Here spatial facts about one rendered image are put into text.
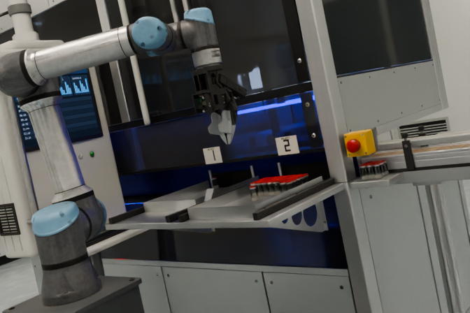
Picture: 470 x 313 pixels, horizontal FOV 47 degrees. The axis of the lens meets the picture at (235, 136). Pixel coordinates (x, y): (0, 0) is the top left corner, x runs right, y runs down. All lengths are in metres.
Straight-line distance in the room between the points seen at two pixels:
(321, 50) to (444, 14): 4.75
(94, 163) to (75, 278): 0.91
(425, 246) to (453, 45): 4.33
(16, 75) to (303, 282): 1.13
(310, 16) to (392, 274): 0.90
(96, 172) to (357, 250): 1.10
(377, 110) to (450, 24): 4.46
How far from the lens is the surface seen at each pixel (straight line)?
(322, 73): 1.69
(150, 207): 1.92
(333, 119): 1.69
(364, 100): 1.87
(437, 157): 1.70
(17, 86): 1.47
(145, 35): 1.31
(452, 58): 6.36
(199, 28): 1.43
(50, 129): 1.56
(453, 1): 6.36
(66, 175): 1.56
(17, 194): 2.06
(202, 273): 2.23
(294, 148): 1.78
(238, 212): 1.48
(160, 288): 2.45
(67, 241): 1.43
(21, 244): 2.11
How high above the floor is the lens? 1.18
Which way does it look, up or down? 3 degrees down
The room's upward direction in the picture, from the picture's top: 12 degrees counter-clockwise
